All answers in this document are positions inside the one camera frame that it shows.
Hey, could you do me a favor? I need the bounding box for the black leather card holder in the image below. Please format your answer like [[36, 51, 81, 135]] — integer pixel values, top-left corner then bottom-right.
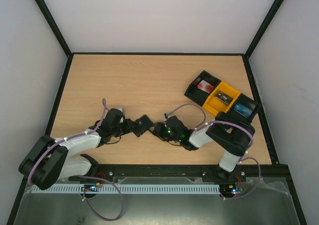
[[132, 115, 154, 137]]

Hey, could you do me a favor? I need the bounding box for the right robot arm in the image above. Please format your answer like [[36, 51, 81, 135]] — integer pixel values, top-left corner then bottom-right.
[[150, 112, 255, 181]]

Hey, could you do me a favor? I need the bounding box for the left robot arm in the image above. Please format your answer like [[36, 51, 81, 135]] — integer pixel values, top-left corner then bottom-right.
[[18, 108, 134, 190]]

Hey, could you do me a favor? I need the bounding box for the black bin with red card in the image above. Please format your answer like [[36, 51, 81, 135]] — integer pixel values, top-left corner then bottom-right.
[[184, 70, 221, 106]]

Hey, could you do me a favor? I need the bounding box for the red white card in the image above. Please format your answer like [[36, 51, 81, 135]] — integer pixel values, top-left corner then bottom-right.
[[197, 80, 214, 94]]

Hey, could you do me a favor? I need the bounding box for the black card in yellow bin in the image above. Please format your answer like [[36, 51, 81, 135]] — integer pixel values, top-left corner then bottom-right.
[[215, 91, 233, 105]]

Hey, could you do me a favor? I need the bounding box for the black bin with blue card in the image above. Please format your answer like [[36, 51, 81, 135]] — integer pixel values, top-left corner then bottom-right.
[[223, 93, 260, 125]]

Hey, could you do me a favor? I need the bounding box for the blue card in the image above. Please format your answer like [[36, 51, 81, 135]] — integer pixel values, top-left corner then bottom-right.
[[234, 103, 252, 118]]

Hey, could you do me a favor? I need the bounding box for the yellow bin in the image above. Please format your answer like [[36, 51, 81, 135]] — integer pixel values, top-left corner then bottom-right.
[[202, 81, 241, 116]]

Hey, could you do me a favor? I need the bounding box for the metal tray sheet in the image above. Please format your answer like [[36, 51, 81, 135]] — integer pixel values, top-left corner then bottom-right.
[[14, 178, 299, 225]]

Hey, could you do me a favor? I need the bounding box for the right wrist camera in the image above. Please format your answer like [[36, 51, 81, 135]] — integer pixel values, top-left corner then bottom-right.
[[164, 112, 173, 121]]

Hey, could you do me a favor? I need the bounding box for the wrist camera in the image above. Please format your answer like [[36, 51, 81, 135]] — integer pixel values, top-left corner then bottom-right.
[[164, 112, 173, 121], [117, 107, 125, 123]]

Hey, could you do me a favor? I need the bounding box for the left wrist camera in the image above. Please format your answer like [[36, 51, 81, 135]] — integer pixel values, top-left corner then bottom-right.
[[117, 107, 125, 123]]

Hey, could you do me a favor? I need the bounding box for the grey slotted cable duct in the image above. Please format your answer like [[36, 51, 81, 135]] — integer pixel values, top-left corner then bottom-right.
[[30, 184, 220, 195]]

